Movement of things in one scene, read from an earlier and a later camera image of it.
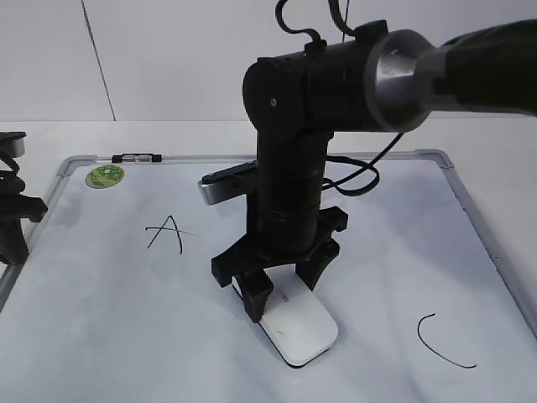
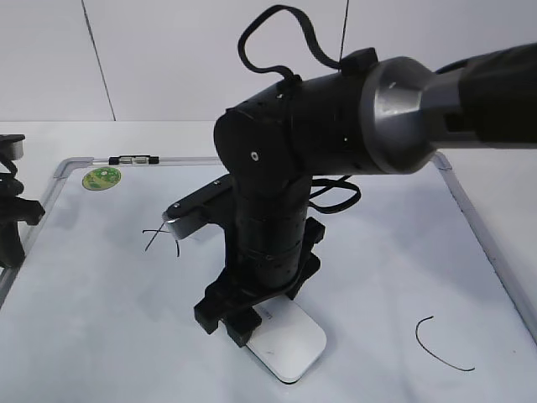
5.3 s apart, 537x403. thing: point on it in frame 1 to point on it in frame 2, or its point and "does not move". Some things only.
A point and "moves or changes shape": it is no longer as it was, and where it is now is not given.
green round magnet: (104, 176) does not move
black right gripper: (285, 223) to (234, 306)
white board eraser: (297, 321) moves or changes shape
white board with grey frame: (117, 301) does not move
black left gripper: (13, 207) does not move
